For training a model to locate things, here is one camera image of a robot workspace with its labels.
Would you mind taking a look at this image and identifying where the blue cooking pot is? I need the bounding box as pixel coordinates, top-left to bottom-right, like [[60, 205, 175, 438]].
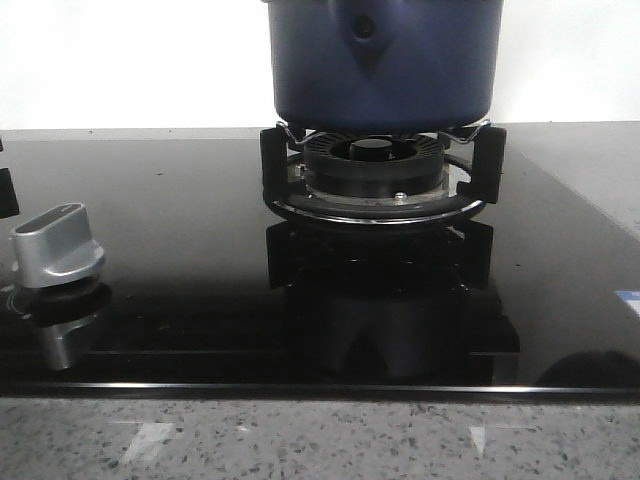
[[266, 1, 503, 134]]

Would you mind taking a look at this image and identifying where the right black gas burner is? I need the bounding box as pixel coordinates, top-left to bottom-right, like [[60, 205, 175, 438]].
[[302, 133, 444, 198]]

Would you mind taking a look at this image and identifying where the black glass gas cooktop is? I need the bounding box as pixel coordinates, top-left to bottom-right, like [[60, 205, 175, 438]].
[[1, 122, 639, 403]]

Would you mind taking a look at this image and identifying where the right black pan support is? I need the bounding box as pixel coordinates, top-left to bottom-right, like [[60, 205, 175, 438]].
[[259, 125, 507, 229]]

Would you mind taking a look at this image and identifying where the black pan support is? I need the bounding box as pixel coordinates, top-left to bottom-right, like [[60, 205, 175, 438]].
[[0, 167, 20, 219], [259, 125, 507, 229]]

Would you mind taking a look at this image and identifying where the silver right stove knob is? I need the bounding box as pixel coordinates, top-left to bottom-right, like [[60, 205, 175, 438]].
[[9, 203, 106, 289]]

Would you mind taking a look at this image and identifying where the left black pan support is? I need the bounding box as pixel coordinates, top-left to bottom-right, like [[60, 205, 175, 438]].
[[0, 167, 20, 219]]

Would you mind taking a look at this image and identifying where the blue white sticker label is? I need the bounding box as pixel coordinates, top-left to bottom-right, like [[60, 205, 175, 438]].
[[616, 290, 640, 316]]

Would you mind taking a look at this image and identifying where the silver wire pot trivet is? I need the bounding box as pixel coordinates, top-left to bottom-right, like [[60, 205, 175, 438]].
[[276, 118, 492, 146]]

